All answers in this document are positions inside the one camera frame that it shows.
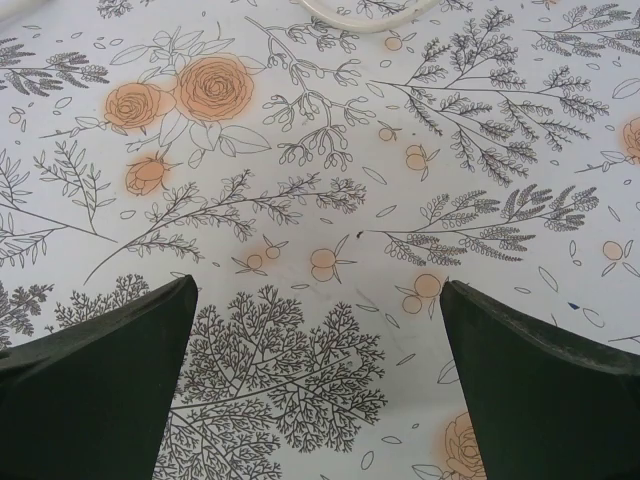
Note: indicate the floral print tablecloth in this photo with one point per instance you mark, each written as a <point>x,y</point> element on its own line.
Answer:
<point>320,150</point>

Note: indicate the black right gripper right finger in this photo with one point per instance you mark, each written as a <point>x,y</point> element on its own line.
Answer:
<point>550,410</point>

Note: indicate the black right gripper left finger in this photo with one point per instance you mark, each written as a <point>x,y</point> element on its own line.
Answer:
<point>85,400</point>

